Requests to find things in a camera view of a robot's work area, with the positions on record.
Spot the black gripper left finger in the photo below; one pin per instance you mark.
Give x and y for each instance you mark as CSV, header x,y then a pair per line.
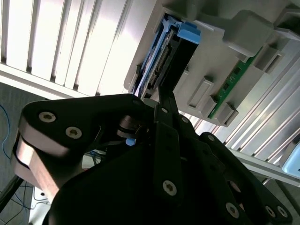
x,y
70,117

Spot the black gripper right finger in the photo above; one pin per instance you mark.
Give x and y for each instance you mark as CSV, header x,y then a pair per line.
x,y
234,173

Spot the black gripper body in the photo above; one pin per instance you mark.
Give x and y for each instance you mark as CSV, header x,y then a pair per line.
x,y
105,187

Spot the hard disk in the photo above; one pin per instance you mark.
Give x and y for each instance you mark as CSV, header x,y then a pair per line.
x,y
180,61

